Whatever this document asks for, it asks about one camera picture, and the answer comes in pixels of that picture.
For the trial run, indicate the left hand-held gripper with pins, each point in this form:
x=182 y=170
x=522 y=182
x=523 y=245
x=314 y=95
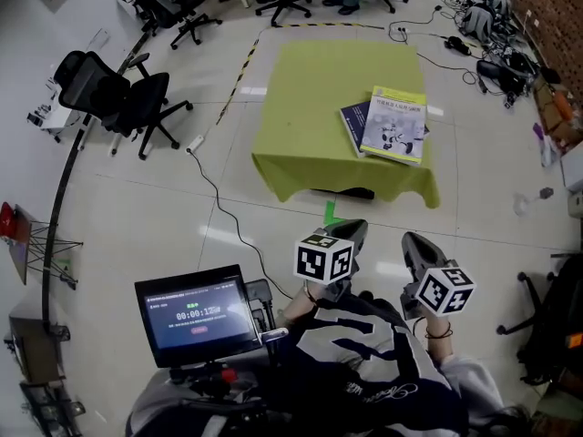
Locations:
x=324 y=260

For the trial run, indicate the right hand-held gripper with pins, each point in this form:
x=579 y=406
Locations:
x=445 y=290

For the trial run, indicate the dark blue book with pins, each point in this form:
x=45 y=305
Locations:
x=354 y=118

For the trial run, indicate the white and yellow-green book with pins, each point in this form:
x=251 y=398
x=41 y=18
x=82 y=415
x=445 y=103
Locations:
x=395 y=125

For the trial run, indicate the person's left forearm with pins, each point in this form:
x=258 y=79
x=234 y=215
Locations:
x=296 y=307

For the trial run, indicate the person's right forearm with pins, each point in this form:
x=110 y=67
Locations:
x=438 y=345

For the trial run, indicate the dark wrist band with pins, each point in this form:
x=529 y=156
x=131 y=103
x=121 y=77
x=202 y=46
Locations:
x=438 y=333

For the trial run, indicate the green floor tape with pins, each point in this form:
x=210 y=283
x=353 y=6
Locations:
x=330 y=212

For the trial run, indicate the black chair with star base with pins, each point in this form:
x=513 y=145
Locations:
x=546 y=317

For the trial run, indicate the person's navy and white shirt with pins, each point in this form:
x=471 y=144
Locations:
x=364 y=371

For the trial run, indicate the table with green cloth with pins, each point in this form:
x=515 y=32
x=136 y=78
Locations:
x=314 y=121

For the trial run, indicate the black monitor screen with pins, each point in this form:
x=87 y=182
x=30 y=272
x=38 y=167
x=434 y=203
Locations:
x=196 y=317

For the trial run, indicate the white power strip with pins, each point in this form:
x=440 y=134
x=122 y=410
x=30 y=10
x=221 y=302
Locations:
x=195 y=145

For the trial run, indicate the yellow black striped floor tape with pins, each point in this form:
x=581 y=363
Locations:
x=241 y=73

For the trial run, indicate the cardboard box of clutter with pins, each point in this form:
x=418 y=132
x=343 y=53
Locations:
x=558 y=107

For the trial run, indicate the black mesh office chair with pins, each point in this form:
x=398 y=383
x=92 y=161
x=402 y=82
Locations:
x=114 y=98
x=166 y=3

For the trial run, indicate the curved black floor strip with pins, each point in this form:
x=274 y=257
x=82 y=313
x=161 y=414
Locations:
x=59 y=207

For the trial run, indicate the small white side table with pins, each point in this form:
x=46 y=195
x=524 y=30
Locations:
x=57 y=116

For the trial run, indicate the black monitor mount rig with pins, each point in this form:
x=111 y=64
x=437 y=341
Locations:
x=223 y=380

